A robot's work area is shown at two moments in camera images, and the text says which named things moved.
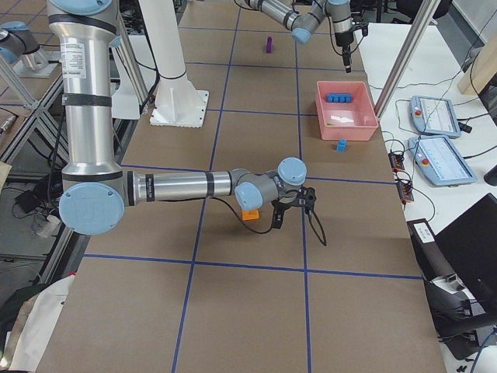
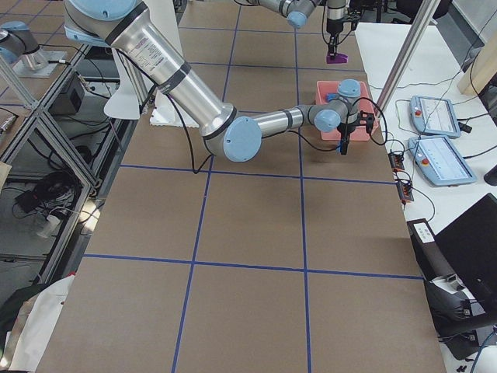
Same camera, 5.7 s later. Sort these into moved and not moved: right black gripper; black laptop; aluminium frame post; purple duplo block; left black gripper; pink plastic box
Moved: purple duplo block; right black gripper; left black gripper
Not moved: black laptop; pink plastic box; aluminium frame post
